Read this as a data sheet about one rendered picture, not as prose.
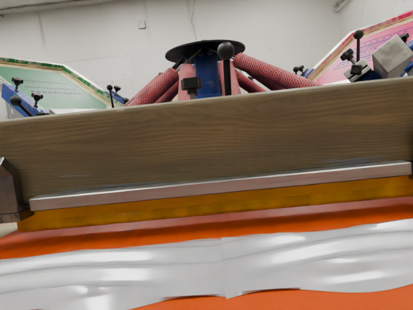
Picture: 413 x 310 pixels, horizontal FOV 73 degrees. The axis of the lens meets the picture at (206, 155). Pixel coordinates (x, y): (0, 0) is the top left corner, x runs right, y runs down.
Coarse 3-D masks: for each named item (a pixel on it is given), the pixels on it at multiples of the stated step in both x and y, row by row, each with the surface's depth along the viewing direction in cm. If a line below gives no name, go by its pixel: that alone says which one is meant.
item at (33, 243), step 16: (112, 224) 26; (128, 224) 26; (144, 224) 26; (160, 224) 25; (176, 224) 25; (192, 224) 24; (208, 224) 24; (0, 240) 25; (16, 240) 25; (32, 240) 24; (48, 240) 24; (64, 240) 23; (80, 240) 23; (96, 240) 23; (112, 240) 22; (128, 240) 22; (144, 240) 22; (160, 240) 21; (176, 240) 21; (0, 256) 21; (16, 256) 21; (160, 304) 14; (176, 304) 13; (192, 304) 13; (208, 304) 13; (224, 304) 13
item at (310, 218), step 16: (288, 208) 26; (304, 208) 25; (320, 208) 25; (336, 208) 25; (352, 208) 24; (368, 208) 24; (384, 208) 23; (400, 208) 23; (224, 224) 23; (240, 224) 23; (256, 224) 23; (272, 224) 22; (288, 224) 22; (304, 224) 22; (320, 224) 21; (336, 224) 21; (352, 224) 21; (400, 288) 13; (240, 304) 13; (256, 304) 13; (272, 304) 13; (288, 304) 13; (304, 304) 12; (320, 304) 12; (336, 304) 12; (352, 304) 12; (368, 304) 12; (384, 304) 12; (400, 304) 12
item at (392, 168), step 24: (336, 168) 22; (360, 168) 21; (384, 168) 21; (408, 168) 21; (72, 192) 23; (96, 192) 22; (120, 192) 22; (144, 192) 22; (168, 192) 22; (192, 192) 22; (216, 192) 22
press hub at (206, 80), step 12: (180, 48) 93; (192, 48) 95; (204, 48) 96; (216, 48) 98; (240, 48) 101; (168, 60) 108; (192, 60) 112; (204, 60) 101; (216, 60) 103; (204, 72) 101; (216, 72) 103; (204, 84) 102; (216, 84) 103; (204, 96) 101; (216, 96) 102
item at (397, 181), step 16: (240, 192) 24; (256, 192) 24; (272, 192) 24; (288, 192) 24; (304, 192) 24; (320, 192) 24; (80, 208) 24; (96, 208) 24; (112, 208) 24; (128, 208) 24; (144, 208) 24; (160, 208) 24
